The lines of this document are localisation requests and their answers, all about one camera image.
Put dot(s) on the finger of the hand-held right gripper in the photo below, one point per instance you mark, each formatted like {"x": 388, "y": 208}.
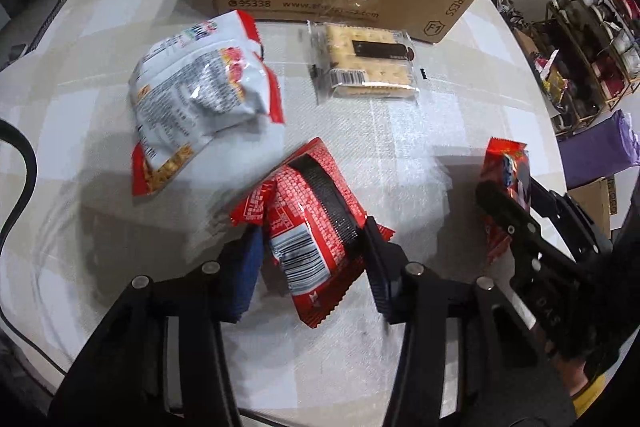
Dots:
{"x": 502, "y": 212}
{"x": 570, "y": 217}

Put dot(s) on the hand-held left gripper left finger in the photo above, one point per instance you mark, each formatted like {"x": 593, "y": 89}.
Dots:
{"x": 242, "y": 282}

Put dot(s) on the purple cloth-covered box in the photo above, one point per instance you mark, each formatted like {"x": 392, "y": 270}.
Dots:
{"x": 600, "y": 147}

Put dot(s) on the clear cracker packet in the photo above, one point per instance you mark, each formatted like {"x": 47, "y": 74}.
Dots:
{"x": 370, "y": 72}

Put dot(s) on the wooden shoe rack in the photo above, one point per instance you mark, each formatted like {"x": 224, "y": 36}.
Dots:
{"x": 600, "y": 72}

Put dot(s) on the large white and red snack bag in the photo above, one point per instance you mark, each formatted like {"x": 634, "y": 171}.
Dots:
{"x": 200, "y": 82}

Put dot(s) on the person's right hand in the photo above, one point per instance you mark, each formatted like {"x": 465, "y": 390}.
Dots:
{"x": 577, "y": 374}

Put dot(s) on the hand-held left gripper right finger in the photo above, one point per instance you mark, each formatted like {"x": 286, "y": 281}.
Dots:
{"x": 387, "y": 277}

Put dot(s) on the red snack packet black band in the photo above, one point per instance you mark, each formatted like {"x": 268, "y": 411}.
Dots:
{"x": 310, "y": 207}

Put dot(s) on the red snack packet blue print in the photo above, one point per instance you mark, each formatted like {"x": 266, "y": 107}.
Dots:
{"x": 505, "y": 162}

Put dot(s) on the small cardboard box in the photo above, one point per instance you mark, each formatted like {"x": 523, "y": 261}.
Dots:
{"x": 590, "y": 202}

